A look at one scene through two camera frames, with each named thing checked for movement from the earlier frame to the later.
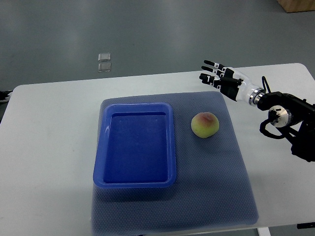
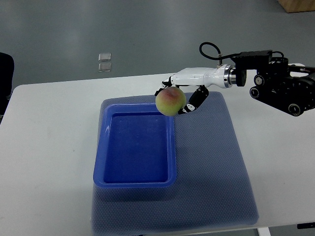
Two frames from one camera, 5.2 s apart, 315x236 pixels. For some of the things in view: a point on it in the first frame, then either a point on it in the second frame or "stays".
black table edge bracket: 306,225 stays
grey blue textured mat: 212,187 stays
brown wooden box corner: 295,6 stays
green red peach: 204,124 → 170,101
